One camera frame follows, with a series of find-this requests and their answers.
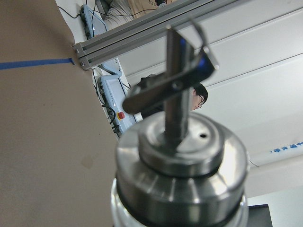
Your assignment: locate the aluminium frame post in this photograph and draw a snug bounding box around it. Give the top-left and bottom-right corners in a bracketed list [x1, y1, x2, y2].
[72, 0, 240, 70]

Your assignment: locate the blue teach pendant tablet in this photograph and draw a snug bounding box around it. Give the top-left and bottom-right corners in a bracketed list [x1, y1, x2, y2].
[80, 4, 107, 40]

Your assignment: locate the person in black shirt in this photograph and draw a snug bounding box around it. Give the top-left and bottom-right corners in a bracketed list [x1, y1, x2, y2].
[138, 74, 208, 119]

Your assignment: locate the glass sauce bottle metal spout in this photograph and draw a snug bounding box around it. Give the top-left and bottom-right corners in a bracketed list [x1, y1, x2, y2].
[111, 26, 250, 227]

